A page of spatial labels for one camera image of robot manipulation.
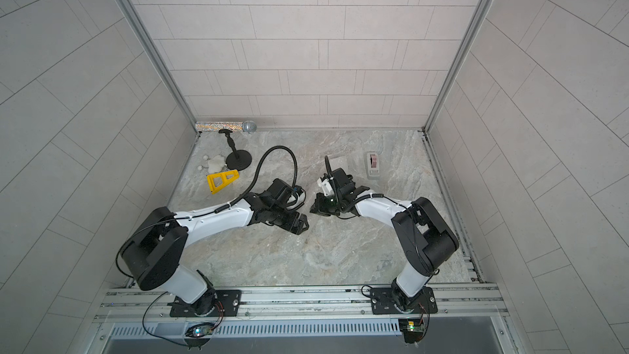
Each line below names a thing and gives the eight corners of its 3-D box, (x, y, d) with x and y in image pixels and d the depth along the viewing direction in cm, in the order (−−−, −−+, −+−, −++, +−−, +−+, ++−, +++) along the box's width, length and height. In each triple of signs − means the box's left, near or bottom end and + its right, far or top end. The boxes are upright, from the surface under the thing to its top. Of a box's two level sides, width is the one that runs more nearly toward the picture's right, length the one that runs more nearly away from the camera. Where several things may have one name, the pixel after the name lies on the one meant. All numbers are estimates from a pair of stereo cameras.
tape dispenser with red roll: (368, 177, 102) (370, 171, 98) (366, 158, 109) (367, 151, 105) (379, 177, 102) (382, 171, 98) (376, 158, 109) (378, 152, 105)
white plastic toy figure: (200, 172, 103) (197, 167, 100) (205, 159, 107) (202, 155, 105) (224, 172, 103) (221, 168, 100) (228, 159, 107) (225, 155, 105)
